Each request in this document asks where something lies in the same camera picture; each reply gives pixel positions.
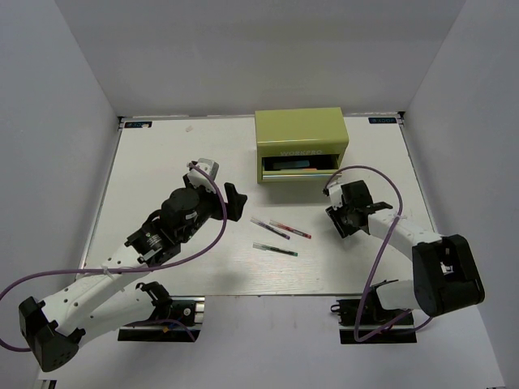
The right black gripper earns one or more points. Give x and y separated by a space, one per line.
335 215

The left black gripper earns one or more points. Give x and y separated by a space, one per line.
235 202

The chest drawer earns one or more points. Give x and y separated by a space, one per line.
319 161

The blue highlighter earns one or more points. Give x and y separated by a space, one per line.
291 164

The green metal drawer chest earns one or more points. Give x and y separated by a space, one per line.
300 132

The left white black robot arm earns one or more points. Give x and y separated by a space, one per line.
111 295

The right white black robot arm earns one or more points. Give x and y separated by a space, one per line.
445 277

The purple gel pen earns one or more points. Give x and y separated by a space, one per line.
268 227

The red gel pen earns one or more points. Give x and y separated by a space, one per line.
290 229

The green gel pen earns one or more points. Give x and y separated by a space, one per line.
260 246

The right blue table label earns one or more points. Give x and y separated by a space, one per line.
382 120

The blue table label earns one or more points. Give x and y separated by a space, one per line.
138 125
382 120

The left blue table label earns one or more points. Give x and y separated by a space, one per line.
138 125

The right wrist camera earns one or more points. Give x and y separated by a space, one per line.
334 191

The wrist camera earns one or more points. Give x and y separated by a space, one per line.
334 191
203 173

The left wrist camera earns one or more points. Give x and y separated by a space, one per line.
203 173

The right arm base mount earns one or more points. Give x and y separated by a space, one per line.
401 332

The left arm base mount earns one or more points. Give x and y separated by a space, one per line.
179 322

